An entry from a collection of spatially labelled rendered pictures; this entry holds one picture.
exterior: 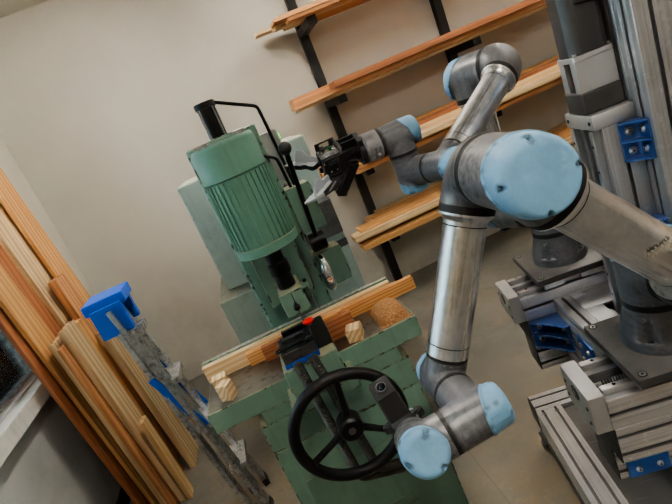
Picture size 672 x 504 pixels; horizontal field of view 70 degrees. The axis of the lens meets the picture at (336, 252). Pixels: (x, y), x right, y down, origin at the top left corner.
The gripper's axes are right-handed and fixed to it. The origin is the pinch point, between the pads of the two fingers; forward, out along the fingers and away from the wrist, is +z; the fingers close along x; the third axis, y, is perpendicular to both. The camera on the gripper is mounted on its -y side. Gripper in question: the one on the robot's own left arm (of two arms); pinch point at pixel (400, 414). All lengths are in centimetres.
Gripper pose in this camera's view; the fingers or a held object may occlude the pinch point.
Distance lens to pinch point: 113.4
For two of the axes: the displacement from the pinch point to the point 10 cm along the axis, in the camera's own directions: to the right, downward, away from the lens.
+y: 4.8, 8.5, -2.1
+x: 8.8, -4.8, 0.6
